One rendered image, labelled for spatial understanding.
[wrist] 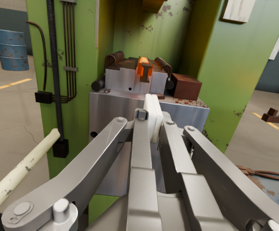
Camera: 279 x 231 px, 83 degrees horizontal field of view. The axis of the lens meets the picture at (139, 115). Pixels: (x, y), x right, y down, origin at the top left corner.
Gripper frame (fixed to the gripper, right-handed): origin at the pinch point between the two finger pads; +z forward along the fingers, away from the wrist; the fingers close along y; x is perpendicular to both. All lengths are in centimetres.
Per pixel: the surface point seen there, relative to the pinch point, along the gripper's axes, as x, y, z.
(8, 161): -99, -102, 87
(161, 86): -4.8, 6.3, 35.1
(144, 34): 12, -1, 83
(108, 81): -5.6, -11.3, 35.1
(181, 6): 28, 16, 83
